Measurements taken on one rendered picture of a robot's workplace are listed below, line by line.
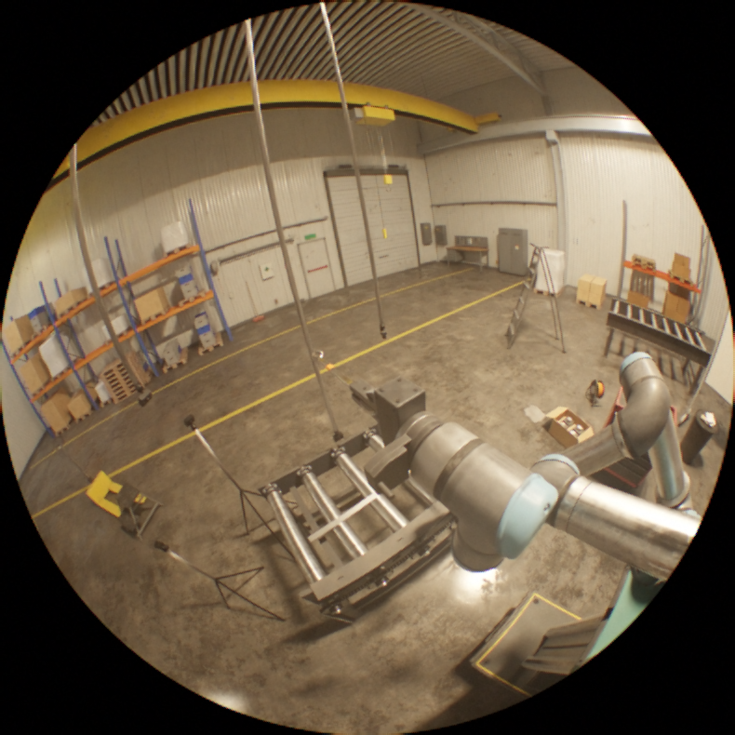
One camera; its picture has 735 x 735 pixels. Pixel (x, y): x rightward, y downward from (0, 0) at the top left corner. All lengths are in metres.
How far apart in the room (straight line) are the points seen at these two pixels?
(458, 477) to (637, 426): 0.44
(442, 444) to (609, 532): 0.26
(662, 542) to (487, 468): 0.26
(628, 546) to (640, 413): 0.31
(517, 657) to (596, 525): 1.85
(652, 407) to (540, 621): 1.83
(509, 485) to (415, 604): 2.18
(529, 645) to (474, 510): 1.99
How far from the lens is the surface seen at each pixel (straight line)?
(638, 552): 0.40
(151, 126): 6.76
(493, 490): 0.27
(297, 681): 2.62
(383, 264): 11.73
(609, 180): 10.51
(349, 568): 1.30
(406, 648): 2.40
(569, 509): 0.42
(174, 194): 9.87
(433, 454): 0.30
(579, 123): 10.46
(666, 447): 0.89
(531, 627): 2.22
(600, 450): 0.66
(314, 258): 10.12
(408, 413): 0.33
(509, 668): 2.19
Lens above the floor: 2.40
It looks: 31 degrees down
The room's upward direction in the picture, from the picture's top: 11 degrees counter-clockwise
